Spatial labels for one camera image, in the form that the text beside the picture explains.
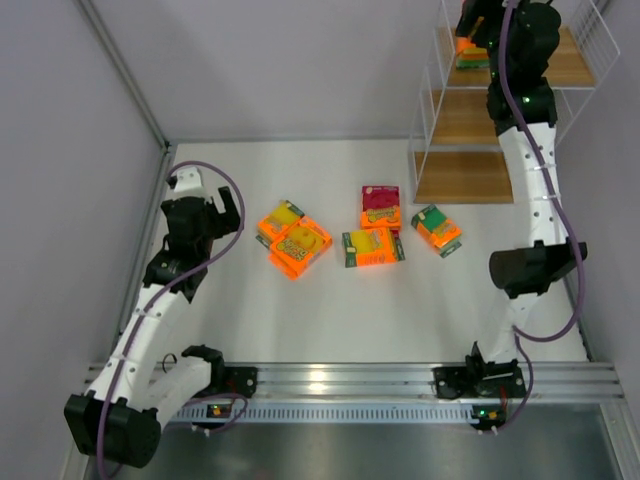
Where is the yellow sponge pack green box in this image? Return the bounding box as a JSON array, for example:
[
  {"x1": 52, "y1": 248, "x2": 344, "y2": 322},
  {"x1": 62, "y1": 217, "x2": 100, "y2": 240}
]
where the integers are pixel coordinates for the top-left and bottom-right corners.
[{"x1": 455, "y1": 37, "x2": 490, "y2": 70}]

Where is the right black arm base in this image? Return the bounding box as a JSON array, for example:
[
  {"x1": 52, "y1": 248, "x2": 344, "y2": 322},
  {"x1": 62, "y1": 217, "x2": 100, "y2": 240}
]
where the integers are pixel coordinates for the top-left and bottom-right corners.
[{"x1": 433, "y1": 365, "x2": 526, "y2": 400}]

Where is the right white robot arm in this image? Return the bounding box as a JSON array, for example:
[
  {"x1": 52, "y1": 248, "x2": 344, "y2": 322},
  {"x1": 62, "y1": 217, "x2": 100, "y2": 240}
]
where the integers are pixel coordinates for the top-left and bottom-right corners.
[{"x1": 453, "y1": 1, "x2": 587, "y2": 397}]

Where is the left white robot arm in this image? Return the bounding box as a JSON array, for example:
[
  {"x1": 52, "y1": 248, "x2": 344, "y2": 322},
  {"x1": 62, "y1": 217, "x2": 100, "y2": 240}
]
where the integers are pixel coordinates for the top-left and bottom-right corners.
[{"x1": 64, "y1": 184, "x2": 253, "y2": 479}]

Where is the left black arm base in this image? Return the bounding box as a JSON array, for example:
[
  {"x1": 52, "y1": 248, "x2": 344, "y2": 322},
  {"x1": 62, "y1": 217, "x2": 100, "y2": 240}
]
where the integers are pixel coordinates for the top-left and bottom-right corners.
[{"x1": 221, "y1": 366, "x2": 258, "y2": 398}]

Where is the top wooden shelf board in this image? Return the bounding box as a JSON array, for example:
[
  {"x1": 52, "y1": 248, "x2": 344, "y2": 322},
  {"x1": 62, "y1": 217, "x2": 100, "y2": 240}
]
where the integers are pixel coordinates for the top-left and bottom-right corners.
[{"x1": 448, "y1": 26, "x2": 596, "y2": 88}]

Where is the wooden shelf board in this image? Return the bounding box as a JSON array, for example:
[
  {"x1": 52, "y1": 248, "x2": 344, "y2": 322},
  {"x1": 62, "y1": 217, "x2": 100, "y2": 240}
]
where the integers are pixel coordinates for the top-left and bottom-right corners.
[
  {"x1": 448, "y1": 26, "x2": 596, "y2": 88},
  {"x1": 413, "y1": 151, "x2": 513, "y2": 204},
  {"x1": 432, "y1": 89, "x2": 498, "y2": 146}
]

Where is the middle wooden shelf board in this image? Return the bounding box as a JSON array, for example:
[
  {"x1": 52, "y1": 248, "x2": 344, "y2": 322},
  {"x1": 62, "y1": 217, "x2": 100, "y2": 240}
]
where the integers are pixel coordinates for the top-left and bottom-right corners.
[{"x1": 432, "y1": 89, "x2": 498, "y2": 146}]

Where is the bottom wooden shelf board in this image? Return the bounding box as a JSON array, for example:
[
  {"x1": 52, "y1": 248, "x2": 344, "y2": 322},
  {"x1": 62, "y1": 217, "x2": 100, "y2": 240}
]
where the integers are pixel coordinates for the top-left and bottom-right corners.
[{"x1": 413, "y1": 151, "x2": 513, "y2": 204}]

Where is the Sponge Daddy yellow sponge box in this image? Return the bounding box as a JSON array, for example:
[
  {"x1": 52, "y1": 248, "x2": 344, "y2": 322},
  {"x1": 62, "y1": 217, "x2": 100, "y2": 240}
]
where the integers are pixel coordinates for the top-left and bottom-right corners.
[{"x1": 256, "y1": 200, "x2": 305, "y2": 248}]

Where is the Scrub Daddy orange box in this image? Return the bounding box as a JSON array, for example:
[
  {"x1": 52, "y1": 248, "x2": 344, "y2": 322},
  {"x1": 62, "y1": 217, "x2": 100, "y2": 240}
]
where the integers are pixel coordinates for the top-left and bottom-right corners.
[{"x1": 268, "y1": 216, "x2": 333, "y2": 280}]

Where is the pink Scrub Mommy box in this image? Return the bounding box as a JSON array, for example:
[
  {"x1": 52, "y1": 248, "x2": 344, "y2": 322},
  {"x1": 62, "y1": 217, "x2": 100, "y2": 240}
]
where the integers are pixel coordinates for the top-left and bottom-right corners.
[{"x1": 360, "y1": 185, "x2": 403, "y2": 232}]

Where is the green sponge orange pack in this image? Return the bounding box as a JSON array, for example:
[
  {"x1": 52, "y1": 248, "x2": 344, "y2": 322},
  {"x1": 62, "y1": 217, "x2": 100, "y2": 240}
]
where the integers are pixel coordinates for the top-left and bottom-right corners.
[{"x1": 411, "y1": 204, "x2": 462, "y2": 258}]

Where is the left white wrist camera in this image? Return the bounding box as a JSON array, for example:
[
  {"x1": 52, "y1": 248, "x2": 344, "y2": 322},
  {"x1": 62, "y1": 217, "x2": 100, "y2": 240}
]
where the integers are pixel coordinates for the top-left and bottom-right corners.
[{"x1": 167, "y1": 166, "x2": 207, "y2": 200}]

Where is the white wire shelf frame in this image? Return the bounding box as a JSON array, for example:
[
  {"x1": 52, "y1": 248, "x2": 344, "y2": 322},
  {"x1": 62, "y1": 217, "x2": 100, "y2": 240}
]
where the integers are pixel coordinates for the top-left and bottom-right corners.
[{"x1": 408, "y1": 1, "x2": 620, "y2": 193}]

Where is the corner aluminium frame post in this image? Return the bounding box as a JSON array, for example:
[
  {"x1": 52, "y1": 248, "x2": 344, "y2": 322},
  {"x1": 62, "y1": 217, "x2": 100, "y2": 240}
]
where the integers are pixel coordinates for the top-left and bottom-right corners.
[{"x1": 74, "y1": 0, "x2": 170, "y2": 151}]

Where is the slotted grey cable duct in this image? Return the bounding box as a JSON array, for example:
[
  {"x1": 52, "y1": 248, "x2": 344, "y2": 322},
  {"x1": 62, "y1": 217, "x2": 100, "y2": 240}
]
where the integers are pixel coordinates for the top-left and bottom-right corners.
[{"x1": 172, "y1": 402, "x2": 503, "y2": 425}]

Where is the aluminium mounting rail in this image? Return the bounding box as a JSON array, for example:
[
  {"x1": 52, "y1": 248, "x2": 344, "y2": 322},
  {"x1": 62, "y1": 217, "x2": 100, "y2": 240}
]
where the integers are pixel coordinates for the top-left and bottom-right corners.
[{"x1": 249, "y1": 362, "x2": 624, "y2": 403}]

